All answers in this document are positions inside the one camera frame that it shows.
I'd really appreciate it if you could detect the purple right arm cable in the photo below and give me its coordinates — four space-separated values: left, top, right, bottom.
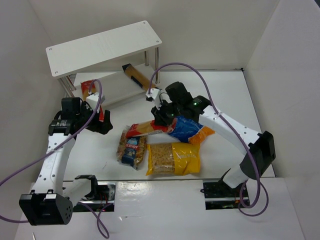
147 62 269 216

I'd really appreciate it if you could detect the Agnesi tricolour fusilli bag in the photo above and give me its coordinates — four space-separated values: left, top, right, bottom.
116 126 147 170

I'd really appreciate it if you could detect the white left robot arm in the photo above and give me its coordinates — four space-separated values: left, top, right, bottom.
19 93 113 226

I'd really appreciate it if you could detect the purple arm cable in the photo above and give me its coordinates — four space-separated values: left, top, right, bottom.
147 62 269 216
0 79 110 239

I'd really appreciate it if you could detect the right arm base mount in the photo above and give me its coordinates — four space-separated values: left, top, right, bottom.
200 180 243 210

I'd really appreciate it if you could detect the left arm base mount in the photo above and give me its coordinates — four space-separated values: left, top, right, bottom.
63 179 116 213

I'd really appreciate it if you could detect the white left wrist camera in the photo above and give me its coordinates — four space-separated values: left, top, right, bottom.
85 92 106 112

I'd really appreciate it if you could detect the brown spaghetti pack on shelf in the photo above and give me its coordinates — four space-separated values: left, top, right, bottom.
122 63 150 91

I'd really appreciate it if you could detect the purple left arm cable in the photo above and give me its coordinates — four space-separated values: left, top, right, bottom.
0 79 110 239

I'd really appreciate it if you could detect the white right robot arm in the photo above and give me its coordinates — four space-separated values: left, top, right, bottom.
146 81 276 189

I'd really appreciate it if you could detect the blue orange pasta bag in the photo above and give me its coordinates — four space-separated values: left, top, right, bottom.
168 116 215 145

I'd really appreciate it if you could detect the yellow macaroni bag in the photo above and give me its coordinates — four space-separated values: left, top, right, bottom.
146 142 201 176

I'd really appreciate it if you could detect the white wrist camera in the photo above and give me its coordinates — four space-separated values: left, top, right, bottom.
145 88 162 110
85 92 106 112

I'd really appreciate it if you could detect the white two-tier shelf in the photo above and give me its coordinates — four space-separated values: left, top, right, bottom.
46 20 162 106

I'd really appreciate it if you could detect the red spaghetti pack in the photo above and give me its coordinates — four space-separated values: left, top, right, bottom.
81 80 104 122
125 119 177 138

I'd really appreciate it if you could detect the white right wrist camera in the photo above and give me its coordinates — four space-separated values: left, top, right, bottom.
145 88 162 110

